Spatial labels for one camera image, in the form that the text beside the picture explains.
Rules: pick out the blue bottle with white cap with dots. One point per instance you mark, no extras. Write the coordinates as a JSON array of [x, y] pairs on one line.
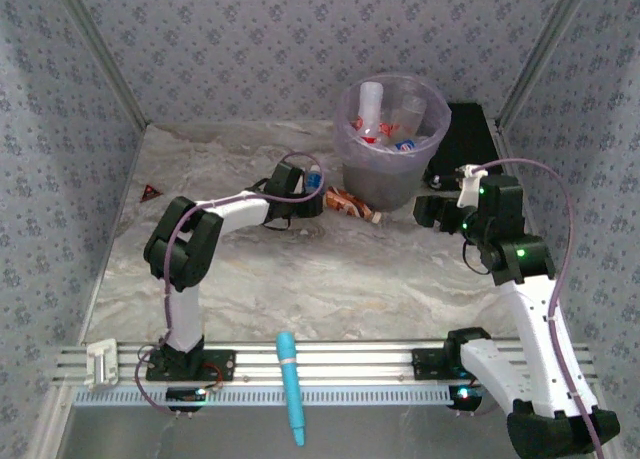
[[313, 179]]

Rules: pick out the red label clear bottle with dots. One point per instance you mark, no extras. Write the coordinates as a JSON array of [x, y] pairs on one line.
[[387, 129]]

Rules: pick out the white bottle with red label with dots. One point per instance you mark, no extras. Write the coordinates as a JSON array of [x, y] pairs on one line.
[[371, 104]]

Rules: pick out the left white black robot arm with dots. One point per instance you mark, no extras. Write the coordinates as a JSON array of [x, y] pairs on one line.
[[235, 211]]

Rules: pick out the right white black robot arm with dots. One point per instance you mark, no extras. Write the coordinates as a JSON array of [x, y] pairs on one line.
[[530, 329]]

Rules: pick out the translucent purple plastic bin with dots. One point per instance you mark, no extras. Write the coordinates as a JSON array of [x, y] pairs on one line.
[[385, 189]]

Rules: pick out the brown coffee bottle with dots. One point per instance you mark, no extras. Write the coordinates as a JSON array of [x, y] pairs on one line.
[[350, 204]]

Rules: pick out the black box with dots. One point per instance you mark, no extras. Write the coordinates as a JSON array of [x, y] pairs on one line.
[[470, 139]]

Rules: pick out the red black triangle sticker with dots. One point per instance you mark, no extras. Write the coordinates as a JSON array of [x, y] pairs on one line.
[[150, 194]]

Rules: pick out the turquoise cylindrical tool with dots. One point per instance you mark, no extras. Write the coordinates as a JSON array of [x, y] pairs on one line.
[[291, 379]]

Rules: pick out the black controller board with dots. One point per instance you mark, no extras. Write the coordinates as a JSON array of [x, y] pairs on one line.
[[185, 395], [465, 398]]

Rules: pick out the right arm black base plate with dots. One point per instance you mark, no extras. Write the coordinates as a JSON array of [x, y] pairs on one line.
[[430, 364]]

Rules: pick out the aluminium mounting rail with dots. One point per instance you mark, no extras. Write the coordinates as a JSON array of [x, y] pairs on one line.
[[350, 364]]

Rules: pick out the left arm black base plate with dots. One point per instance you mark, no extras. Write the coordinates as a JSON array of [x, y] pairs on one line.
[[220, 364]]

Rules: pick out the aluminium corner post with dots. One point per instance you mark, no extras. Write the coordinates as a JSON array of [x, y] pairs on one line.
[[105, 59], [545, 44]]

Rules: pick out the white plastic bracket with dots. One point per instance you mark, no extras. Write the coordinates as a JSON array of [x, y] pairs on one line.
[[101, 364]]

